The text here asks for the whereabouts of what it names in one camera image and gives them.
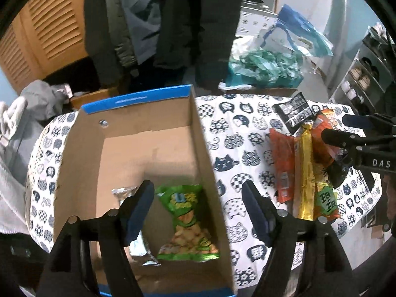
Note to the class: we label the yellow striped snack packet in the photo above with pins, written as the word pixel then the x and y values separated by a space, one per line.
pixel 306 176

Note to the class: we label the cat print tablecloth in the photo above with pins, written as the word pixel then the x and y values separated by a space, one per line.
pixel 244 136

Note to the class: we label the pile of green plastic bags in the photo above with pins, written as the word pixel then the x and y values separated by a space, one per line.
pixel 266 68

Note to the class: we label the white printed storage box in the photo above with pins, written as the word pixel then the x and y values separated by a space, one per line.
pixel 256 21

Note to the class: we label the black hanging coat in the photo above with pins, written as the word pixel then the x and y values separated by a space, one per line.
pixel 201 31

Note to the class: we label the plain orange snack packet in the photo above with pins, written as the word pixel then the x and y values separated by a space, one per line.
pixel 282 167

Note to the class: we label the black snack packet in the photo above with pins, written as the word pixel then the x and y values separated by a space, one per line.
pixel 294 109

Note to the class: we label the wooden louvered door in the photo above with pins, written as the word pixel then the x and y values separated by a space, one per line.
pixel 46 27

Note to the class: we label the blue plastic bag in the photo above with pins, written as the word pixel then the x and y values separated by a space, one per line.
pixel 300 31

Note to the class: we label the grey hanging jacket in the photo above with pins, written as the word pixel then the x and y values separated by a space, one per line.
pixel 139 15

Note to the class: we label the small brown cardboard box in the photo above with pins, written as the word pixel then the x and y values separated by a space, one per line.
pixel 92 99

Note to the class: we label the dark shoe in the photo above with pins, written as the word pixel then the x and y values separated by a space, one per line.
pixel 369 66

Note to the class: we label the white cloth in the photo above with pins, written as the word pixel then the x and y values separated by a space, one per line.
pixel 12 114

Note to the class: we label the dark olive hanging coat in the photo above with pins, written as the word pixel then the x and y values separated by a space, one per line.
pixel 99 37

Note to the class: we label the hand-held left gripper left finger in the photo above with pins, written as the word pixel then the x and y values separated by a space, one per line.
pixel 140 213

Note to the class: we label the orange snack packet green label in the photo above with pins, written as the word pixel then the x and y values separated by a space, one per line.
pixel 324 198

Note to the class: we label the grey clothing pile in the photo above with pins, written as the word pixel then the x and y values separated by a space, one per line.
pixel 43 99

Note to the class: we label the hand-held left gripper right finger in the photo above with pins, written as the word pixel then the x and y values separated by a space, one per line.
pixel 258 219

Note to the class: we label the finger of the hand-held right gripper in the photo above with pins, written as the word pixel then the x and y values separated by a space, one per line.
pixel 355 121
pixel 337 137

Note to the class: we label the white shoe rack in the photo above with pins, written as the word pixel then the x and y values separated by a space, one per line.
pixel 355 58

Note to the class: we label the silver foil snack packet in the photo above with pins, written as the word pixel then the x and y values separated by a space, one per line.
pixel 123 192

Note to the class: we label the blue-rimmed cardboard box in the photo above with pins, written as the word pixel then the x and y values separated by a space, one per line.
pixel 204 148

